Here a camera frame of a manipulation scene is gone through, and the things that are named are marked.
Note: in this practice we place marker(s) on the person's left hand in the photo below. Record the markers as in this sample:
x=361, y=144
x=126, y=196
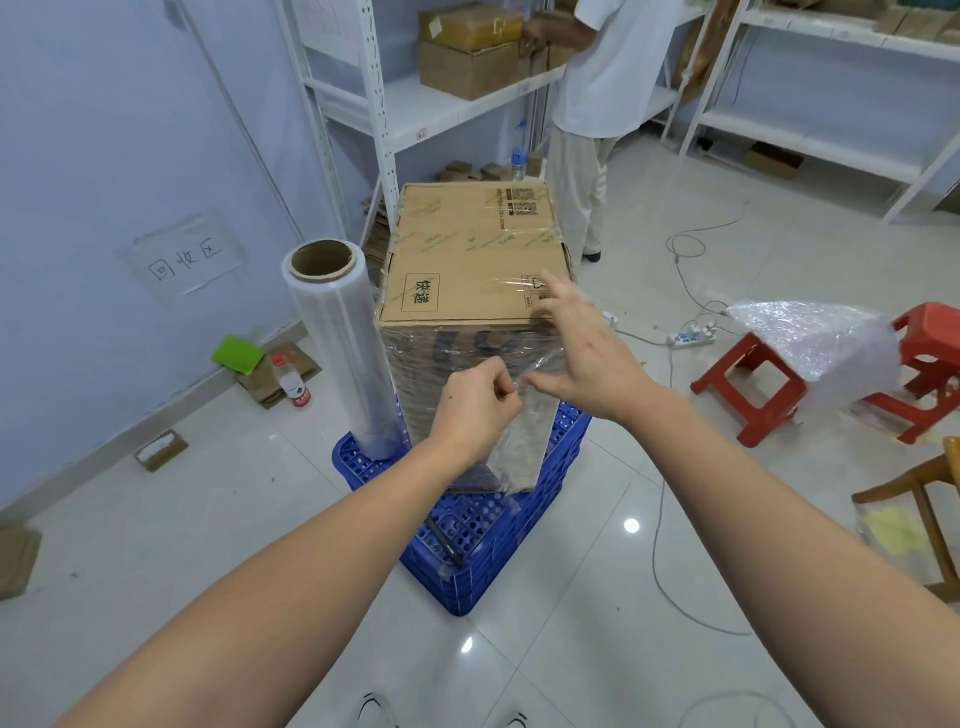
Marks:
x=469, y=405

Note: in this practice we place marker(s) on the person's right hand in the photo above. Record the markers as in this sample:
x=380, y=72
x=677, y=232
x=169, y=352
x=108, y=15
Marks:
x=592, y=360

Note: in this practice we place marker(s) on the person's left thumb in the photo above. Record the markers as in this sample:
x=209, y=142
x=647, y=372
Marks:
x=501, y=373

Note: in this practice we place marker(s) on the person's right thumb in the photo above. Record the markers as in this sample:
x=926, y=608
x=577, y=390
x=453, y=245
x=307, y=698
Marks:
x=546, y=382

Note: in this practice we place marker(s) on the clear stretch film sheet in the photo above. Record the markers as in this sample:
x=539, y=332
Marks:
x=525, y=442

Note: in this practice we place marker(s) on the person's left forearm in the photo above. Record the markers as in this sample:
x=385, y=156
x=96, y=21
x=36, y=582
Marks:
x=285, y=600

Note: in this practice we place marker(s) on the person's right forearm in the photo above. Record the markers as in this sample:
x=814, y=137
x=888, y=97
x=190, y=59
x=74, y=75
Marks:
x=787, y=547

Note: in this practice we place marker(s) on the film-wrapped cardboard box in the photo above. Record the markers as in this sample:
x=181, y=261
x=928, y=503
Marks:
x=465, y=247

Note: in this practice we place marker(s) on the clear stretch film roll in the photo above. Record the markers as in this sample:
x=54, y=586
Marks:
x=349, y=352

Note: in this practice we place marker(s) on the white power strip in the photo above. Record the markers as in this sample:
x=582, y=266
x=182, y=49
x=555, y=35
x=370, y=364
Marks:
x=694, y=336

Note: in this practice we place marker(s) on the blue plastic crate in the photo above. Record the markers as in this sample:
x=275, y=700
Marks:
x=480, y=532

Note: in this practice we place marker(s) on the black pen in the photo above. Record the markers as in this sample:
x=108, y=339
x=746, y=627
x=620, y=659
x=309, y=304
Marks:
x=444, y=541

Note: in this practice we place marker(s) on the red plastic stool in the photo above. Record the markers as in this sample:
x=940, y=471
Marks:
x=930, y=360
x=750, y=382

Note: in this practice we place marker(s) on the red label plastic bottle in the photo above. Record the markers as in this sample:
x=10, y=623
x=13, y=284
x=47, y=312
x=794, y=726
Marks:
x=291, y=382

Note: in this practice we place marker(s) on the blue label water bottle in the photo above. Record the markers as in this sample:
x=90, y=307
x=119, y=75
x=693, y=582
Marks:
x=519, y=154

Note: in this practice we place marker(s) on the flattened cardboard piece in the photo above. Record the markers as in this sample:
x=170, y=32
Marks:
x=259, y=386

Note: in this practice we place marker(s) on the green card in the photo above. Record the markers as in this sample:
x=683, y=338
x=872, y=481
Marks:
x=237, y=354

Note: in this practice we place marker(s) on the white metal shelf rack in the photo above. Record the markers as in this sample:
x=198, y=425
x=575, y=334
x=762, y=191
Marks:
x=420, y=112
x=810, y=127

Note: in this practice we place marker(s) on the bubble wrap bag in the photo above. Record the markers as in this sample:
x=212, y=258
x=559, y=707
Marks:
x=825, y=345

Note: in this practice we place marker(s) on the plain cardboard box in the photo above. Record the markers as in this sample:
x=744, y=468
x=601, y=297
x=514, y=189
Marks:
x=465, y=69

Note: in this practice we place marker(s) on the low cardboard box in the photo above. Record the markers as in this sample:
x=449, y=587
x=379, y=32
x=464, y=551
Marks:
x=772, y=161

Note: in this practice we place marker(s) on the person's right shoe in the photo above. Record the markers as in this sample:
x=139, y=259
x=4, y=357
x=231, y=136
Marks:
x=517, y=721

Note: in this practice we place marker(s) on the person's shoe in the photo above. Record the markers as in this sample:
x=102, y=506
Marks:
x=377, y=711
x=517, y=721

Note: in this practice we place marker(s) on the small open cardboard box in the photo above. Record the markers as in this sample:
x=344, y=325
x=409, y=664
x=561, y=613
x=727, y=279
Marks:
x=161, y=450

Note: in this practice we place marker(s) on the taped cardboard box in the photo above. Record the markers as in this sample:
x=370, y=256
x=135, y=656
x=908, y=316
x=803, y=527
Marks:
x=471, y=24

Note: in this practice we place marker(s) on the person's left shoe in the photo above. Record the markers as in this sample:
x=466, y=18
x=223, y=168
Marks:
x=377, y=711

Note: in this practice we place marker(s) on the yellow plastic bag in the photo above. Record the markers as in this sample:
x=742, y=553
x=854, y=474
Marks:
x=896, y=536

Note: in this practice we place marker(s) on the wooden chair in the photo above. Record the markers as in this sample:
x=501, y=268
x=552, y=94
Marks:
x=926, y=487

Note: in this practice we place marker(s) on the brown cardboard box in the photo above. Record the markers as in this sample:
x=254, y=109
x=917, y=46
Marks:
x=16, y=559

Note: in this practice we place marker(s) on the clear wall sign holder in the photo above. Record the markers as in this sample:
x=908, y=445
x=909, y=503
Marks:
x=184, y=259

